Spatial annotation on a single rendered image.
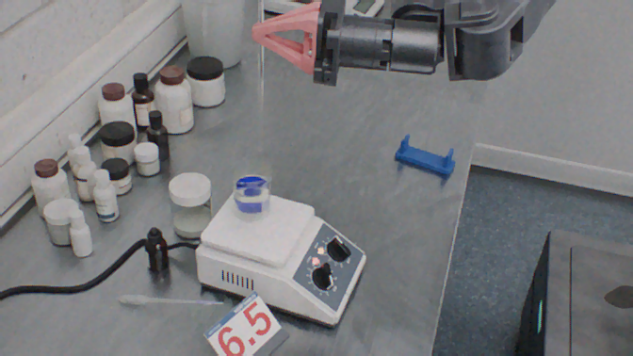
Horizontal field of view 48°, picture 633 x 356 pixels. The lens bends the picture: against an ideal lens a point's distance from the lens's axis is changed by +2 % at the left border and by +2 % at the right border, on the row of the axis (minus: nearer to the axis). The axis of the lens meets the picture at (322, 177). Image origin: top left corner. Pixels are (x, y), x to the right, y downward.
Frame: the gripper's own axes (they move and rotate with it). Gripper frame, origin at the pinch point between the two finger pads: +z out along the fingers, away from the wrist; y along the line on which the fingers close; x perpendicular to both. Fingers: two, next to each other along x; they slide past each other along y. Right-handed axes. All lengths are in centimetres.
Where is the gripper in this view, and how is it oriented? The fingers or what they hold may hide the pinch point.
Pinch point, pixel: (260, 32)
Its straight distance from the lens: 80.2
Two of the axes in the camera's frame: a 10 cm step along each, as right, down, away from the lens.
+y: -0.9, 5.9, -8.0
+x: -0.6, 8.0, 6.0
